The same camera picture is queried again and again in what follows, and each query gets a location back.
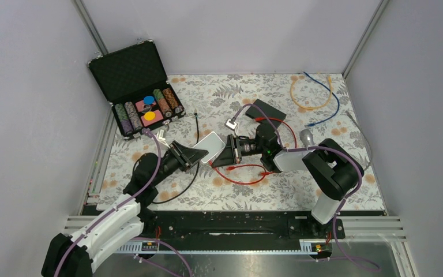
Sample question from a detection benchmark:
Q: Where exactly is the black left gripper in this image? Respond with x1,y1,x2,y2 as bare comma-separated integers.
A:
152,142,210,187

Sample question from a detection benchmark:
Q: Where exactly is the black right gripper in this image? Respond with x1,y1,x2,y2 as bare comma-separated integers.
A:
212,133,266,166

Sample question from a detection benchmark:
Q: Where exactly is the white router box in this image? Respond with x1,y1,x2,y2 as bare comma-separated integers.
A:
193,132,226,164

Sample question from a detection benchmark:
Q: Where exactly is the short red ethernet cable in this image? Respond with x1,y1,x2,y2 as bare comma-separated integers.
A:
208,161,274,186

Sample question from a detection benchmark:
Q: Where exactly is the black ethernet cable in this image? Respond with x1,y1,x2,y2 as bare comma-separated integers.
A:
132,110,202,205

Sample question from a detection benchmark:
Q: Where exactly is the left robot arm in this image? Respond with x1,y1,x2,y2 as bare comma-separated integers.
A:
41,141,209,276

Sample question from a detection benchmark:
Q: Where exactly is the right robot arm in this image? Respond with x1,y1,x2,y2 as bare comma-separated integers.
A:
210,123,364,238

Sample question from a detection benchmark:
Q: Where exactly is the yellow round chip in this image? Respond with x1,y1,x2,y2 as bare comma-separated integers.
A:
144,111,156,121

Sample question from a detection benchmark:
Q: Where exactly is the clear dealer button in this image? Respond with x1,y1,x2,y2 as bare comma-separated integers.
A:
141,104,152,114

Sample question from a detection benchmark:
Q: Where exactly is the blue round chip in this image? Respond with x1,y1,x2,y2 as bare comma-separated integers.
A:
143,95,155,105

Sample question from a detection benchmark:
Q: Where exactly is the silver microphone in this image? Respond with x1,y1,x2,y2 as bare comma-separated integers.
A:
299,129,315,148

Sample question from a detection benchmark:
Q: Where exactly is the black poker chip case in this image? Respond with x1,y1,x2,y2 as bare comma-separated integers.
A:
87,40,186,140

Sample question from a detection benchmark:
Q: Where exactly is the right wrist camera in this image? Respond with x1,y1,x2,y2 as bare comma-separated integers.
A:
224,119,239,131

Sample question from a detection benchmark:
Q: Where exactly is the black network switch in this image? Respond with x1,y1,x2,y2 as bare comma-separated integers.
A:
245,99,287,121

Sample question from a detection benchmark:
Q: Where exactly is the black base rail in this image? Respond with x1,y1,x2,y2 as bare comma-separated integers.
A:
140,211,346,251

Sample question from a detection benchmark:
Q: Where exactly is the blue ethernet cable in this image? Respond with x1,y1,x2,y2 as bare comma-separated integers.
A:
302,71,340,128

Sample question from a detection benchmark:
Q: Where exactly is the yellow ethernet cable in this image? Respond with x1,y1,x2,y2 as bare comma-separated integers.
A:
289,74,335,111

